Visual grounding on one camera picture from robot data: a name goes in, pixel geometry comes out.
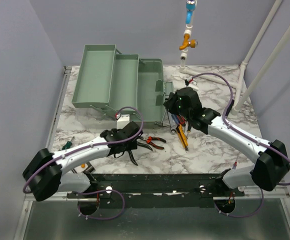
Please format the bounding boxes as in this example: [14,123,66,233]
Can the green handle screwdriver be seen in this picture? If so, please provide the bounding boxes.
[61,136,75,151]

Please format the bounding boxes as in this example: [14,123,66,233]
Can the white pvc pipe frame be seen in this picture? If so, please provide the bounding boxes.
[179,0,290,115]

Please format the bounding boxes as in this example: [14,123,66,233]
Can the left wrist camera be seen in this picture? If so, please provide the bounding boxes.
[116,113,130,129]

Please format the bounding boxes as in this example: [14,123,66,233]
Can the orange long nose pliers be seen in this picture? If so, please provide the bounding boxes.
[139,136,167,151]

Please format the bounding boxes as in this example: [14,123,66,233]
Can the green tool box clear lid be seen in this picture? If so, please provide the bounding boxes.
[71,44,174,129]

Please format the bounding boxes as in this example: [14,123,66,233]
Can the blue handle screwdriver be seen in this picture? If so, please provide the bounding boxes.
[172,114,182,125]

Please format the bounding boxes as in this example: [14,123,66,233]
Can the orange box cutter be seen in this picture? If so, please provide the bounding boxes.
[176,124,189,151]

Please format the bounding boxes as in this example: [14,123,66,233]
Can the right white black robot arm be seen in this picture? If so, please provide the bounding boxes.
[163,87,290,196]

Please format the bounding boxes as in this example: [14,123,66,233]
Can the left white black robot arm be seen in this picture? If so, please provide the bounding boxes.
[22,121,143,202]

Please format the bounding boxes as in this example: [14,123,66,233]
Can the silver ratchet wrench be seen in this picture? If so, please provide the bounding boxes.
[167,112,177,135]

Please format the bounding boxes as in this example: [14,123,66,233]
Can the small black claw hammer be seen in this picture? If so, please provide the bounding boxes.
[154,110,167,128]

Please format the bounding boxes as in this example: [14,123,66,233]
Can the black mounting rail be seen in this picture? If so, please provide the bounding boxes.
[67,172,277,210]

